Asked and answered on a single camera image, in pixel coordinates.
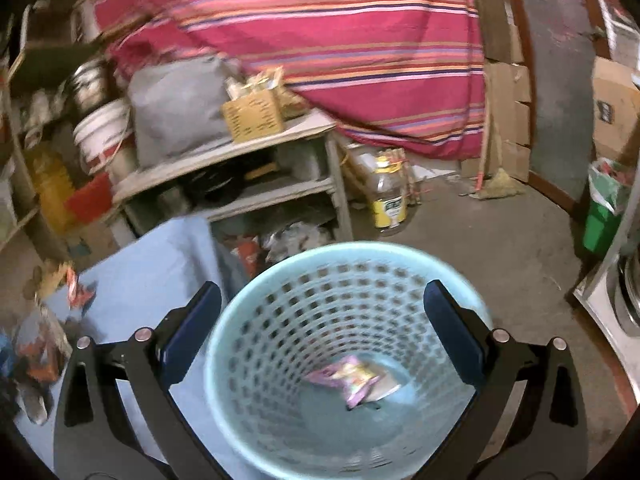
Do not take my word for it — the cardboard box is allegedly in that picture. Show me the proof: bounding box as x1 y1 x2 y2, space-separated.
592 56 640 166

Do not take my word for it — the red striped cloth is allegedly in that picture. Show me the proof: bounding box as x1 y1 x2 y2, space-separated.
91 0 485 160

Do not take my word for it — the green bin with bag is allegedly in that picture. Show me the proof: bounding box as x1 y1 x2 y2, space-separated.
582 157 636 258

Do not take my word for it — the red plastic basin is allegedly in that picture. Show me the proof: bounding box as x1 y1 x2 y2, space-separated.
64 172 113 224

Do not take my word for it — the light blue plastic basket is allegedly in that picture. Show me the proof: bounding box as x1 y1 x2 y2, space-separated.
204 242 490 479

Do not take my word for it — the grey crumpled wrapper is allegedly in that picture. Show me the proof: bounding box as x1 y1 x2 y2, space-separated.
17 384 49 426

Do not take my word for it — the straw broom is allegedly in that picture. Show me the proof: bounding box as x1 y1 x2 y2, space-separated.
470 104 524 200

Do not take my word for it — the clear oil bottle yellow label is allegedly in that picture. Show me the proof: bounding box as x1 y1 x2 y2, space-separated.
371 155 408 231

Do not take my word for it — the pink yellow candy wrapper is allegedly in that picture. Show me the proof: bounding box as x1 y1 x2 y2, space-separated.
304 356 402 411

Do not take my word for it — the orange red noodle wrapper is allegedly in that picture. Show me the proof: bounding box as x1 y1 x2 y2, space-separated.
15 308 73 385

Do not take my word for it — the grey cloth cover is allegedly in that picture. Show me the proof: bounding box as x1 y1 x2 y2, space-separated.
127 55 242 169

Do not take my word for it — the white plastic bucket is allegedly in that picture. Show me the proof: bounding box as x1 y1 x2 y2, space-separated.
73 99 134 174

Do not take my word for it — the yellow oil jug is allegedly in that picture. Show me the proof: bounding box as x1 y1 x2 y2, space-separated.
27 145 75 235

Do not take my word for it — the red snack wrapper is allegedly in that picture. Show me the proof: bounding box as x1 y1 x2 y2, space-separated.
65 266 96 310

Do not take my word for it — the steel cooking pot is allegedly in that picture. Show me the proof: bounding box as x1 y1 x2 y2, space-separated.
67 58 115 117

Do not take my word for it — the white wooden shelf unit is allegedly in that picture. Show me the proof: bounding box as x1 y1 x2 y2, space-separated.
113 108 352 242

